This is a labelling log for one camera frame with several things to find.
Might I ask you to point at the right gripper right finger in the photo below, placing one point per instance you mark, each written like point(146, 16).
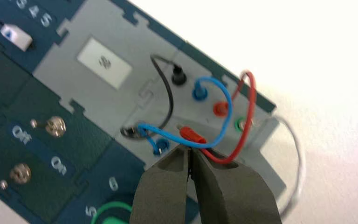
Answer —
point(234, 198)

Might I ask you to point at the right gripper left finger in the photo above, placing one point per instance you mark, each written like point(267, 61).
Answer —
point(163, 194)

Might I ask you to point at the white display screen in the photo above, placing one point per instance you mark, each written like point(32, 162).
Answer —
point(105, 63)

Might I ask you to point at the dark rotary knob green outline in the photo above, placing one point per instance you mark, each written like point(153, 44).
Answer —
point(111, 221)

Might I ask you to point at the green banana socket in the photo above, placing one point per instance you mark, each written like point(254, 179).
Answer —
point(237, 124)

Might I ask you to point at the blue grey control box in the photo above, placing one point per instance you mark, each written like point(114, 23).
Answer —
point(83, 102)

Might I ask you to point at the white slider knob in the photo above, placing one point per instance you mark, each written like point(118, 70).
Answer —
point(15, 36)

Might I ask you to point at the silver toggle switch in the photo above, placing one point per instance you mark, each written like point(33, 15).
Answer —
point(55, 126)
point(20, 173)

